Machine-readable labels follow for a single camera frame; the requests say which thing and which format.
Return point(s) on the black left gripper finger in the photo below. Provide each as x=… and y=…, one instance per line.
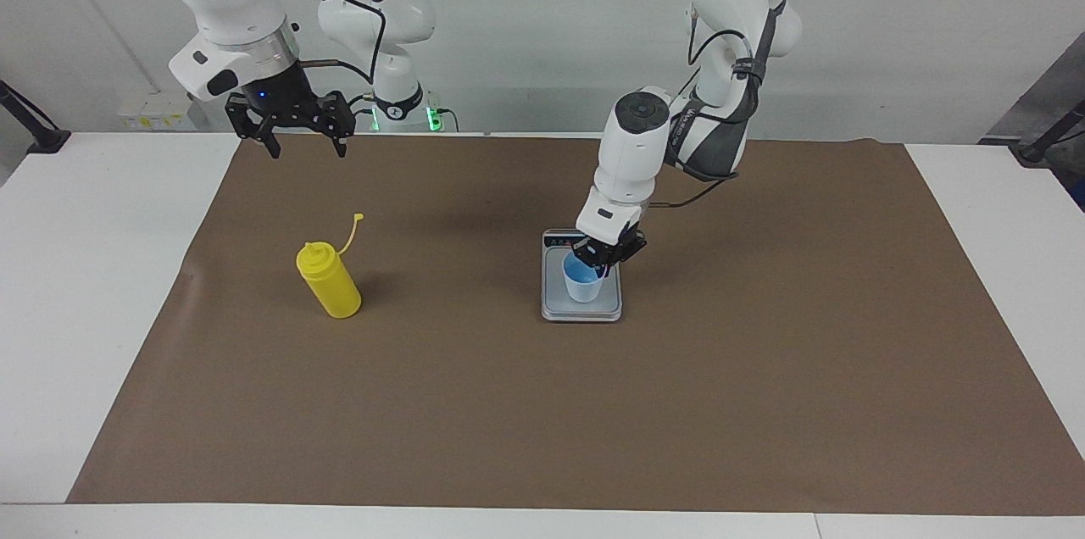
x=609, y=267
x=585, y=253

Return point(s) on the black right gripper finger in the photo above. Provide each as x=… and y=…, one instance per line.
x=237, y=111
x=343, y=119

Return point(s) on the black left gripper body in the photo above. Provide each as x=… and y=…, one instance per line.
x=614, y=247

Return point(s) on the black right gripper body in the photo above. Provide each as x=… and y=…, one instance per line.
x=284, y=102

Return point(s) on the light blue plastic cup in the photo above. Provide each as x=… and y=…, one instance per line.
x=583, y=289

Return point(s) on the yellow squeeze seasoning bottle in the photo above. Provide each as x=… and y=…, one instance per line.
x=335, y=289

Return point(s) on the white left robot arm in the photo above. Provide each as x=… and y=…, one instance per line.
x=631, y=158

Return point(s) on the silver digital kitchen scale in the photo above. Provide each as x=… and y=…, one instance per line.
x=614, y=302

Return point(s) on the black clamp stand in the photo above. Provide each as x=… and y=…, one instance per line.
x=1034, y=151
x=51, y=141

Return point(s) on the brown paper table mat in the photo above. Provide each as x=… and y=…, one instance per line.
x=763, y=403

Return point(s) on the white wall socket box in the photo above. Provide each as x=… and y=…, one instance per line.
x=157, y=111

